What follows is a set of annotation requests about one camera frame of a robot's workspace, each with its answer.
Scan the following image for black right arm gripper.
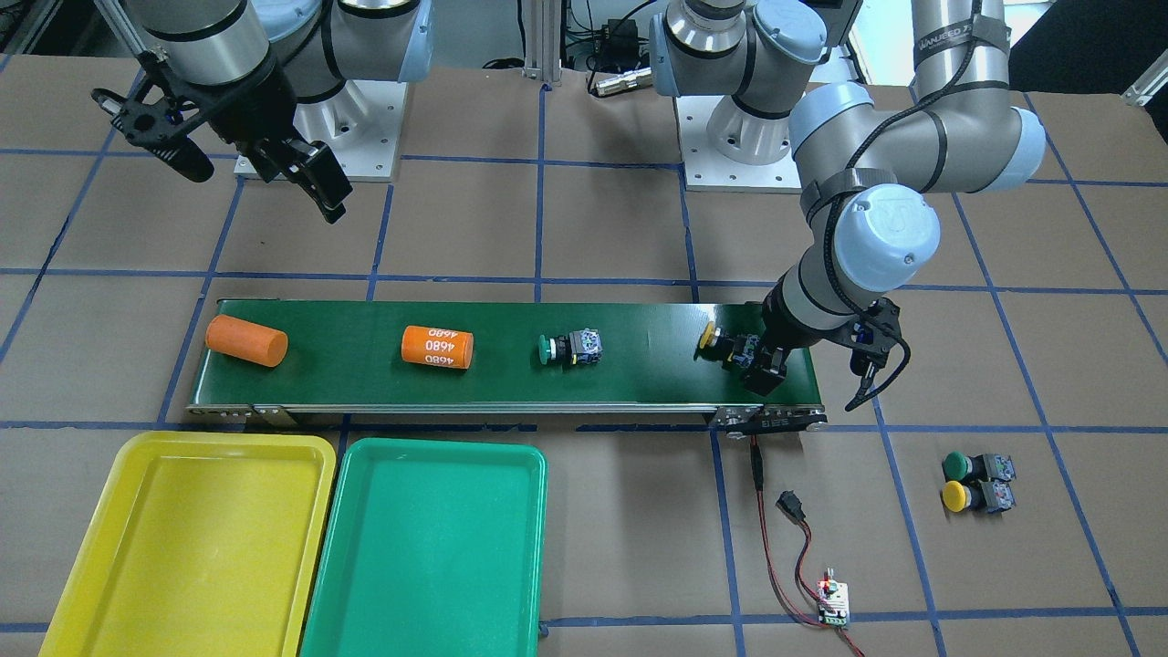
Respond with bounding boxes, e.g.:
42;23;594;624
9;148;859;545
91;55;353;224

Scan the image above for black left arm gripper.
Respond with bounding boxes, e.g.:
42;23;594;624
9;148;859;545
741;278;901;412

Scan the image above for yellow push button front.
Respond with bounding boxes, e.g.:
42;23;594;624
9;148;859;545
696;321;760;369

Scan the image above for yellow push button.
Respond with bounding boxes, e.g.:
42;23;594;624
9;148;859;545
696;321;760;369
940;480;1017;513

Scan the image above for green push button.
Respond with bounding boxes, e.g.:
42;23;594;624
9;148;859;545
537;329;602;366
943;452;1017;484

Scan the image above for plain orange cylinder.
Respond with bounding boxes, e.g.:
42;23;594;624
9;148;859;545
204;314;288;369

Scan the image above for orange cylinder with label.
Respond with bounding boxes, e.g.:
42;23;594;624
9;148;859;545
399;325;475;369

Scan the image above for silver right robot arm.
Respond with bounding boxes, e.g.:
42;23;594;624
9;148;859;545
91;1;433;193

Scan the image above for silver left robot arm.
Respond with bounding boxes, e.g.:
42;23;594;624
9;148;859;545
250;1;1047;412

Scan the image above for green conveyor belt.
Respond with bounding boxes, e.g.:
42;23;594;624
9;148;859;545
186;298;827;435

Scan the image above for small controller circuit board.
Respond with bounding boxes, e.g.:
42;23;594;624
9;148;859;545
815;570;851;630

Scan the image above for yellow plastic tray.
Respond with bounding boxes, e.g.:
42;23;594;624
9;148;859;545
40;430;338;656

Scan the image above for green plastic tray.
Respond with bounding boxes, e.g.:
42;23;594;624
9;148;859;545
300;437;548;656

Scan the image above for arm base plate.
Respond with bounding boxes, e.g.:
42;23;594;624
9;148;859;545
296;79;412;184
674;96;804;194

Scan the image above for red black wire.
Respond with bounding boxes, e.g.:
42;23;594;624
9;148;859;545
748;436;868;657

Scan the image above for aluminium frame post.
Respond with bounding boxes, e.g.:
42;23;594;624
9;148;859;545
517;1;565;89

